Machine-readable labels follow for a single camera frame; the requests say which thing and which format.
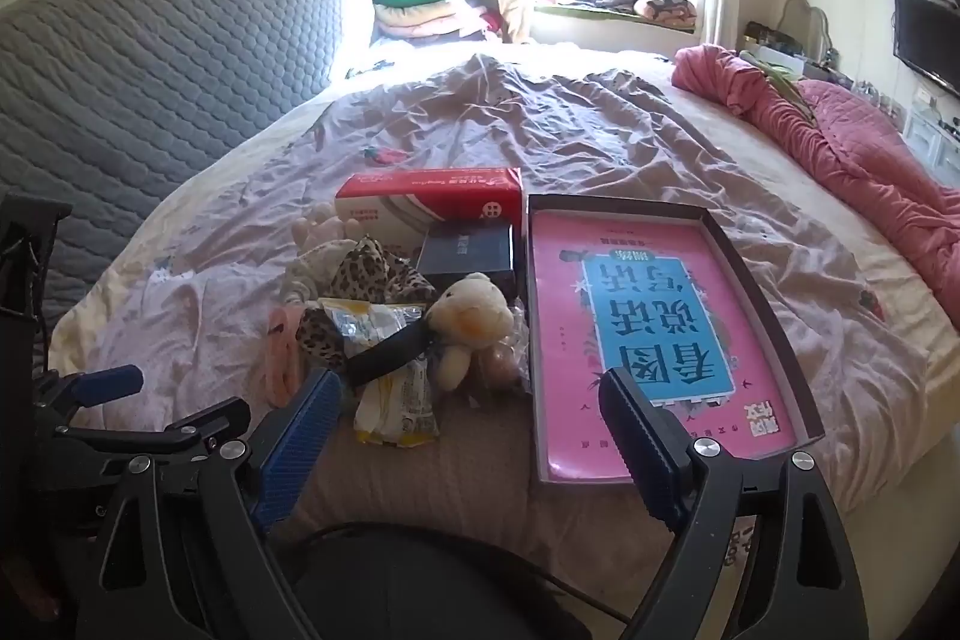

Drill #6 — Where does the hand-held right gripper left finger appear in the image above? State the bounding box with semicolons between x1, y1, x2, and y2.
75;368;344;640

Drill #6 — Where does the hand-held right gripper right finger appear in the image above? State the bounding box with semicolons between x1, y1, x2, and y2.
598;366;871;640

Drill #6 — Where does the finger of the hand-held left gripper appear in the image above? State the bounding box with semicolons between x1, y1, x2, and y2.
45;364;145;420
56;395;253;462

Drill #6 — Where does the white floral cloth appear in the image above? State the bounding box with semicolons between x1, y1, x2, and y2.
282;239;361;305

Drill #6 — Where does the leopard print cloth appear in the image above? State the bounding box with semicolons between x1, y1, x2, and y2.
295;236;437;372

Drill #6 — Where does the cream teddy bear plush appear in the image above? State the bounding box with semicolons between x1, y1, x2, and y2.
424;272;515;393

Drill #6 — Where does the cream rabbit plush pink ribbon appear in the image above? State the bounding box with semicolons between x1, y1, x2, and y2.
290;203;362;259

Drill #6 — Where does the red and white carton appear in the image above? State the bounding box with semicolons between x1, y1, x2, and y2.
334;165;524;245

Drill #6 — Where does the pink hair clip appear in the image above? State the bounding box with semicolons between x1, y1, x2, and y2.
267;305;306;406

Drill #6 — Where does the yellow white snack packet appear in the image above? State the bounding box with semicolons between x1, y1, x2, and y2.
318;298;445;448

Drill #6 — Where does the pink picture book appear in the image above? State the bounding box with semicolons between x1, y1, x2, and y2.
533;211;797;483

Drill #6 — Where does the clear plastic bag of eggs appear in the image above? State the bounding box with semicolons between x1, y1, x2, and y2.
466;301;531;395

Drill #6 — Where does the dark blue box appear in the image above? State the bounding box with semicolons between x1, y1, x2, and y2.
416;224;520;304

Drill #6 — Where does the grey quilted headboard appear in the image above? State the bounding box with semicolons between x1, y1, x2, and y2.
0;0;376;345

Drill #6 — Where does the cream bed sheet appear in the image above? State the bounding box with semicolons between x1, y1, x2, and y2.
45;40;950;521

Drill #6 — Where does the printed pink blanket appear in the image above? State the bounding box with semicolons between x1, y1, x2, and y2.
52;51;938;540

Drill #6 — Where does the pink quilt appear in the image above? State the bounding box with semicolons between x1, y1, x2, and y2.
670;44;960;332

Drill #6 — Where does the green cloth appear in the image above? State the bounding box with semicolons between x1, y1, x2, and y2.
756;61;820;125

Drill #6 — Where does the white dresser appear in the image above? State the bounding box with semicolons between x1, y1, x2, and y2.
904;98;960;185

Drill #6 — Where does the patterned cushion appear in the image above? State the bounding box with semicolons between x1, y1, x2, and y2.
634;0;699;28

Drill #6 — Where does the white framed mirror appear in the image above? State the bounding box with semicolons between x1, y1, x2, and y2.
780;0;835;65

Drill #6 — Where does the stack of folded blankets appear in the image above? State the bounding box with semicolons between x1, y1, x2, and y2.
370;0;505;42

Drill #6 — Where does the black television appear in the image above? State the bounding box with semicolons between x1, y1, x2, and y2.
892;0;960;103

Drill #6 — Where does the black strap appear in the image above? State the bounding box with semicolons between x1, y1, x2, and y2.
343;316;434;389

